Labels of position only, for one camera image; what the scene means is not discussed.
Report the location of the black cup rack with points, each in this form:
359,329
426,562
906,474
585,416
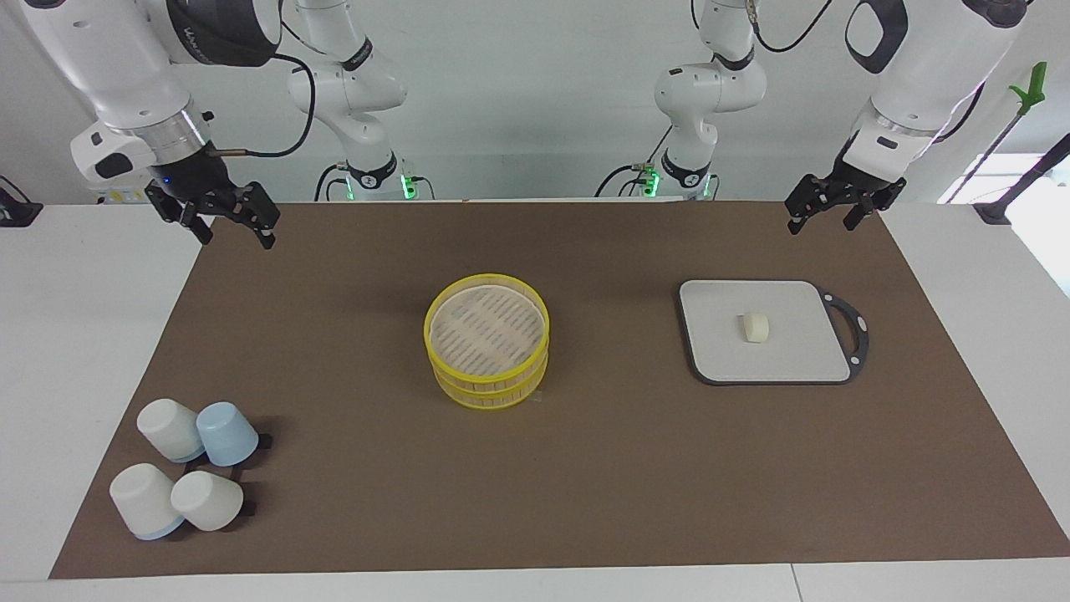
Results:
264,440

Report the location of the black clamp device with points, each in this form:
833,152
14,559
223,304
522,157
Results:
17,211

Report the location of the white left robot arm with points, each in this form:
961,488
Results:
928,67

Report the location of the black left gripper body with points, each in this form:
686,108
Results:
861,184

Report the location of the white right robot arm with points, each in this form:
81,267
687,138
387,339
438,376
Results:
100,58

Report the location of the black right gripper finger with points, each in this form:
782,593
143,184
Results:
263,213
199,224

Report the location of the black angled stand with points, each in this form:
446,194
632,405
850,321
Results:
1024,180

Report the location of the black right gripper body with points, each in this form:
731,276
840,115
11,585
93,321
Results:
196,180

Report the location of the white box yellow label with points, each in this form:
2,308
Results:
124,196

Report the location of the light blue plastic cup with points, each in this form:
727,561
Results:
227,433

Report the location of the brown table mat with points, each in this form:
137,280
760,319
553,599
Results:
585,468

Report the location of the yellow rimmed bamboo steamer lid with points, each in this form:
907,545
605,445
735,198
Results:
486,330

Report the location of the green tipped thin pole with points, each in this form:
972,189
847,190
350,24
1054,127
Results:
1033,88

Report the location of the white plastic cup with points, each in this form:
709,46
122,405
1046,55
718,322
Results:
144,499
206,500
170,428

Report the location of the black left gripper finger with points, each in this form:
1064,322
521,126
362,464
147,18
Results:
865,209
804,201

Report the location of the yellow rimmed bamboo steamer basket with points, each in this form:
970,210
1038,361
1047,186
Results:
489,395

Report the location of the small white steamed bun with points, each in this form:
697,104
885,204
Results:
756,327

